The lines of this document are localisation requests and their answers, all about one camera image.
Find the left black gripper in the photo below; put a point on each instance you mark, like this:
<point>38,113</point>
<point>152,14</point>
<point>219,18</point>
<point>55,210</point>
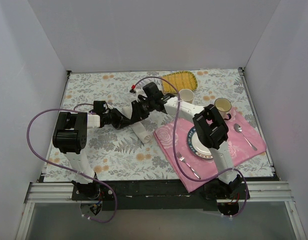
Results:
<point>116,118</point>

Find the yellow-green mug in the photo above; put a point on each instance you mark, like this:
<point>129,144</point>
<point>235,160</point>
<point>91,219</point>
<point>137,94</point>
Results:
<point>186,95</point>

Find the yellow woven bamboo tray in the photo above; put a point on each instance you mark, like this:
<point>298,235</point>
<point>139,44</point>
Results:
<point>182,80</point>

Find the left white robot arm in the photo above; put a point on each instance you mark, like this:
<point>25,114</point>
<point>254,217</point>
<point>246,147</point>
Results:
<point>70,138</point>

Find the silver spoon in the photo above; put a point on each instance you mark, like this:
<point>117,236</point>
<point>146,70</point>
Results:
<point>239,129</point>

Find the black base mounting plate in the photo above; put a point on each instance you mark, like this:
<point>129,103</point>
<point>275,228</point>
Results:
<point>160,195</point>

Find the pink rose placemat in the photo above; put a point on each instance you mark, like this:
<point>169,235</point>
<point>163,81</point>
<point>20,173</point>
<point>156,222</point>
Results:
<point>238,147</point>

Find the cream enamel mug dark rim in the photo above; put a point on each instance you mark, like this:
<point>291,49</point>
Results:
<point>224,107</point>

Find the white plate blue rim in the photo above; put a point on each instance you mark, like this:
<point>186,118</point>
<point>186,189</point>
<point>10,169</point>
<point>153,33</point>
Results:
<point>196,147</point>

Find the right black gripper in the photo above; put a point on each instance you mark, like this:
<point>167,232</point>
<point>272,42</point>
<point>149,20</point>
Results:
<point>138,110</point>

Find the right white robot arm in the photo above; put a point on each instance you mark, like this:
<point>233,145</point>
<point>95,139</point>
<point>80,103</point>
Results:
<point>211,129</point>

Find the silver fork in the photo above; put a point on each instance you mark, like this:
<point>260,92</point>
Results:
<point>182,159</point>

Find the white cloth napkin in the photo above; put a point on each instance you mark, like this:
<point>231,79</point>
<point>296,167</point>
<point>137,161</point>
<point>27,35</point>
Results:
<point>138,128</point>

